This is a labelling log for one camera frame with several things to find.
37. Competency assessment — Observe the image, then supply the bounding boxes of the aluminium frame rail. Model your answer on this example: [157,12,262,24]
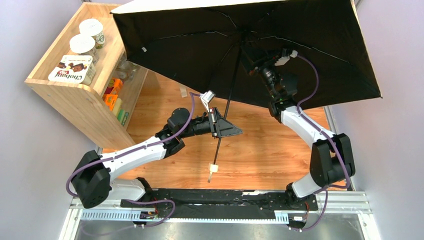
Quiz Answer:
[59,188,381,240]

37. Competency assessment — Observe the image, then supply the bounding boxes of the orange box on shelf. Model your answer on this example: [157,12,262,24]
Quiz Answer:
[102,78,123,111]

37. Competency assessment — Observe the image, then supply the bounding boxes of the front white-lidded jar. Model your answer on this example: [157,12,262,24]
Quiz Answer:
[69,34,99,63]

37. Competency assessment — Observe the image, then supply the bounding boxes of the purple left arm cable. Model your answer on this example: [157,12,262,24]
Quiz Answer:
[65,92,202,199]

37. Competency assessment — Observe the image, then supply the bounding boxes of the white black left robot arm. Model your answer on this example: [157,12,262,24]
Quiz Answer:
[69,107,243,209]

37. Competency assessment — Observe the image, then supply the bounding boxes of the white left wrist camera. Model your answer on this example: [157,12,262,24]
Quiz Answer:
[199,90,216,112]

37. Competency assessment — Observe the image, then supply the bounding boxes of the Chobani yogurt pack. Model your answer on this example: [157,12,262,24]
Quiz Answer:
[48,55,96,85]

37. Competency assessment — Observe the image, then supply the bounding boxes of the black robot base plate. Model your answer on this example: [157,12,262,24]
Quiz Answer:
[141,188,318,220]

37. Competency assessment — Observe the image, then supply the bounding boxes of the wooden shelf unit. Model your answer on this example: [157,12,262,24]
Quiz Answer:
[25,2,135,150]

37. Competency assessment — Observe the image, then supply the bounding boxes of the white-lidded jar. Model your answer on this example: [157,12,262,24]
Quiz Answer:
[78,18,106,49]
[69,34,99,63]

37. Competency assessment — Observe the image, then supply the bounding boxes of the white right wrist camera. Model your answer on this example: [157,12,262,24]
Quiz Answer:
[274,48,298,67]

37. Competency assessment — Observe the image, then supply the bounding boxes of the glass jars in shelf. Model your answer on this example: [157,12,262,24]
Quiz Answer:
[113,55,140,83]

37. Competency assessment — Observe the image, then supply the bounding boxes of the green box on shelf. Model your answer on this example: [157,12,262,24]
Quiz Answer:
[117,109,129,126]

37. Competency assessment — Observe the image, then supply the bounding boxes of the back white-lidded jar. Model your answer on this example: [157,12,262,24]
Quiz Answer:
[78,18,106,49]

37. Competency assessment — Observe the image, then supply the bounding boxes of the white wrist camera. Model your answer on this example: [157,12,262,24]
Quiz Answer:
[274,48,298,67]
[199,90,216,112]

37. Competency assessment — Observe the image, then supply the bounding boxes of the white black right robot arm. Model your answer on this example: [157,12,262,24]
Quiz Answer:
[241,49,356,209]

